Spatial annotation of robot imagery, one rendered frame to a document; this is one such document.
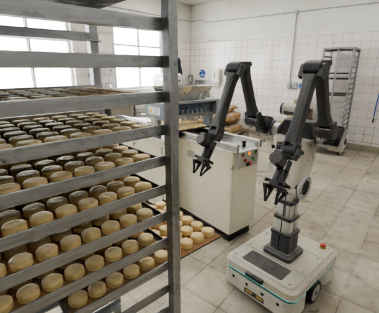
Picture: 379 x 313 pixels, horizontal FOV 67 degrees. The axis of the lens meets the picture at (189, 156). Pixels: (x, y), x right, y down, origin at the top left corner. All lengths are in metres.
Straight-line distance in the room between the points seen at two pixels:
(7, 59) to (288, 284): 1.77
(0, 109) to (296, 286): 1.74
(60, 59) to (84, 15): 0.11
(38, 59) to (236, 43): 6.67
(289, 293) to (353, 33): 5.17
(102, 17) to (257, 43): 6.31
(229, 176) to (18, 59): 1.98
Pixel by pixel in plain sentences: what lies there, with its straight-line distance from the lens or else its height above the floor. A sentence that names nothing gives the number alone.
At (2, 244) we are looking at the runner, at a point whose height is 1.14.
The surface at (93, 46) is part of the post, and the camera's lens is 1.16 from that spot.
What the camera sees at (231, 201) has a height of 0.41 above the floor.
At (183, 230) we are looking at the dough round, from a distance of 1.16.
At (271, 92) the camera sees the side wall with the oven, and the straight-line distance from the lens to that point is 6.75.
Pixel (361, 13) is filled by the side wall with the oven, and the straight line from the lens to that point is 6.35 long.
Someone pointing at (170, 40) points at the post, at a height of 1.55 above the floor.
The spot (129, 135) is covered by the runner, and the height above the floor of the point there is 1.32.
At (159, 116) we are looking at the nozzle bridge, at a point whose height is 1.06.
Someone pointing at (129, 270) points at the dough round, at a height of 0.88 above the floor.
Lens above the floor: 1.48
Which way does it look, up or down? 17 degrees down
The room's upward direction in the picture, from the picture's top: straight up
